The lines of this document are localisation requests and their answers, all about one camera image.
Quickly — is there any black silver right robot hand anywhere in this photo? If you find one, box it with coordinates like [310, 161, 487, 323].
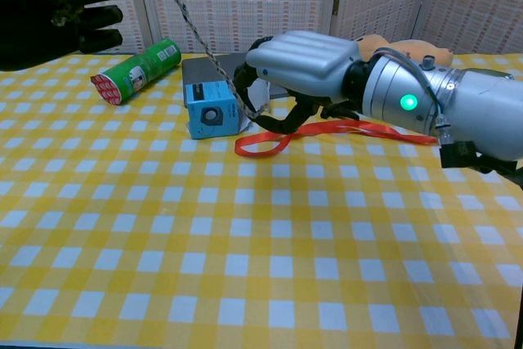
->
[232, 29, 363, 136]

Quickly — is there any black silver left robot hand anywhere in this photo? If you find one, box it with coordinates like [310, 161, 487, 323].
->
[0, 0, 124, 73]

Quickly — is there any beige braided rope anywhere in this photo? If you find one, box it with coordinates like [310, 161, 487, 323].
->
[87, 0, 271, 119]

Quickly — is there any blue speaker box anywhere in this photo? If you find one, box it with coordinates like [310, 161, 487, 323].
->
[184, 80, 254, 141]

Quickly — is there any yellow checkered tablecloth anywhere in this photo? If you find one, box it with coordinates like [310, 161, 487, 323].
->
[0, 52, 523, 347]

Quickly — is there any clear plastic case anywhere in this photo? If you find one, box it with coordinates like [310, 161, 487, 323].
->
[244, 78, 272, 114]

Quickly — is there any silver laptop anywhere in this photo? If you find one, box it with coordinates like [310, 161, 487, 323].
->
[181, 53, 296, 101]

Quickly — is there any orange plush toy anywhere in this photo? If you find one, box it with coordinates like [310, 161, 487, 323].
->
[354, 34, 455, 67]

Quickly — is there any green chips can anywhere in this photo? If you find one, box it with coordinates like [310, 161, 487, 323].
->
[90, 38, 182, 106]

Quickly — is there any orange lanyard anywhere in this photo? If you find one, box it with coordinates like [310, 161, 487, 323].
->
[234, 120, 439, 159]

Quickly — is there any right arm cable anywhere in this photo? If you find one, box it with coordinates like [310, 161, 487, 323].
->
[378, 47, 479, 170]

